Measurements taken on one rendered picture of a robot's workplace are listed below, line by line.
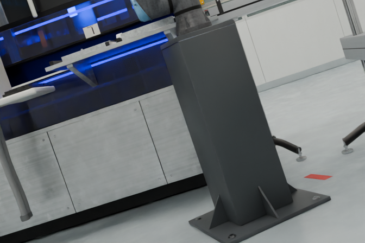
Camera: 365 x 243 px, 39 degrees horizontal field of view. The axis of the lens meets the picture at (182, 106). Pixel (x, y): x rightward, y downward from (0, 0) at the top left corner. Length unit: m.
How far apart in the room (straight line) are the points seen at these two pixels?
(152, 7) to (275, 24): 5.45
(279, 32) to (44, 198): 5.05
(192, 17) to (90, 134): 1.12
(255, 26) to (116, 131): 4.78
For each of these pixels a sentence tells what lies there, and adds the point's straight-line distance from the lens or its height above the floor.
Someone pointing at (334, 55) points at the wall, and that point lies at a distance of 7.54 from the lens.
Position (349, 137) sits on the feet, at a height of 0.07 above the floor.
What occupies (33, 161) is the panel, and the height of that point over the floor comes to 0.44.
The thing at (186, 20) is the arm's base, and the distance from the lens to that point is 2.08.
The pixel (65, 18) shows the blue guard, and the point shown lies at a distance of 2.93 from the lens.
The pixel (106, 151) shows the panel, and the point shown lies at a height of 0.37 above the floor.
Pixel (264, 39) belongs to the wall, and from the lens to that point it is 7.41.
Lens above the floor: 0.67
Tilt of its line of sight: 4 degrees down
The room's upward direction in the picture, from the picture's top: 19 degrees counter-clockwise
